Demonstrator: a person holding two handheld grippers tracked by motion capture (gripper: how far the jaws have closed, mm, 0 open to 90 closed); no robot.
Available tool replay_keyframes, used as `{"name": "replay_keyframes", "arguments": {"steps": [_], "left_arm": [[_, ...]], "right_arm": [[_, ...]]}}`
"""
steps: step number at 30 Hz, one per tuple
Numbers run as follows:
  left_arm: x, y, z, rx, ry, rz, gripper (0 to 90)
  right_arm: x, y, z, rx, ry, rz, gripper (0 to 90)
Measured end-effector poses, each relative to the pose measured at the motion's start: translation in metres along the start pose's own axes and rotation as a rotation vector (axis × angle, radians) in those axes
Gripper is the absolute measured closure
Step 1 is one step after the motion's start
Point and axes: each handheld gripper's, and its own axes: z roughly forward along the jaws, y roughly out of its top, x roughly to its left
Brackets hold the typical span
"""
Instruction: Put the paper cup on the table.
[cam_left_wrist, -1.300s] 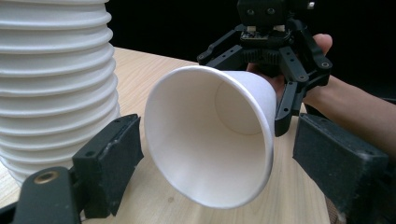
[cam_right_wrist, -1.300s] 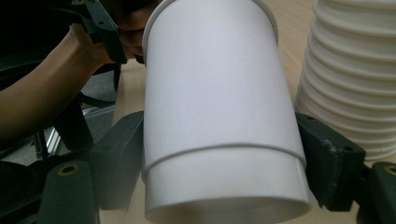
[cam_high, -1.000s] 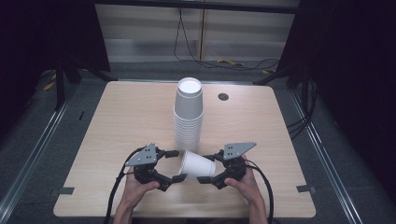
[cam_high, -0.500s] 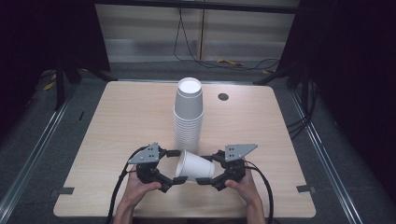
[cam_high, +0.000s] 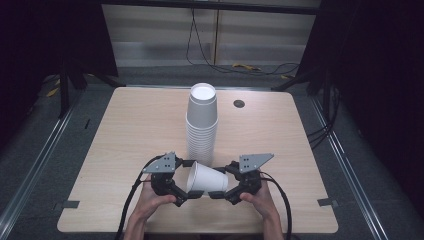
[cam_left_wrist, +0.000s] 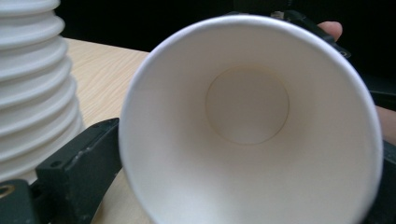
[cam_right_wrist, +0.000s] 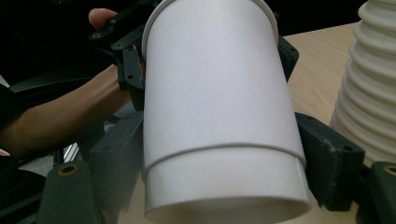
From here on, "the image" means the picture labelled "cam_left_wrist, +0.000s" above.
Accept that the stack of white paper cups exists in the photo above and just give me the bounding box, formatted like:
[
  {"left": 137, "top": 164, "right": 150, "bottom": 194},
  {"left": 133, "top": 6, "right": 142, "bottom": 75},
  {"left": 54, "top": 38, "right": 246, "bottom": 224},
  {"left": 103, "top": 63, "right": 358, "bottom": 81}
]
[{"left": 0, "top": 0, "right": 86, "bottom": 185}]

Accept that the white paper drinking cup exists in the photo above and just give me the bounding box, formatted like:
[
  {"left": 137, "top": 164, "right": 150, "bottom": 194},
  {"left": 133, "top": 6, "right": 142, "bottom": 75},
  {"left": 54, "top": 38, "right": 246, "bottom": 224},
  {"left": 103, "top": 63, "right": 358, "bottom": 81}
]
[{"left": 117, "top": 13, "right": 385, "bottom": 224}]

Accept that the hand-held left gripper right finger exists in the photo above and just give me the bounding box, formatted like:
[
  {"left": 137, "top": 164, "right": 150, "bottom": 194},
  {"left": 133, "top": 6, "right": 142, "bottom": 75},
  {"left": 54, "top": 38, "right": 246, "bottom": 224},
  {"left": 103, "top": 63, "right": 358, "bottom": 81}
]
[{"left": 361, "top": 139, "right": 396, "bottom": 224}]

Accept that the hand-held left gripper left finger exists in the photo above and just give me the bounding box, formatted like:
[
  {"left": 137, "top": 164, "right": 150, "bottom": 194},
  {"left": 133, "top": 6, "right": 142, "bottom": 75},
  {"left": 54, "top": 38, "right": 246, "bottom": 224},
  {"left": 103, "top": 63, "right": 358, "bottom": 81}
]
[{"left": 35, "top": 117, "right": 123, "bottom": 224}]

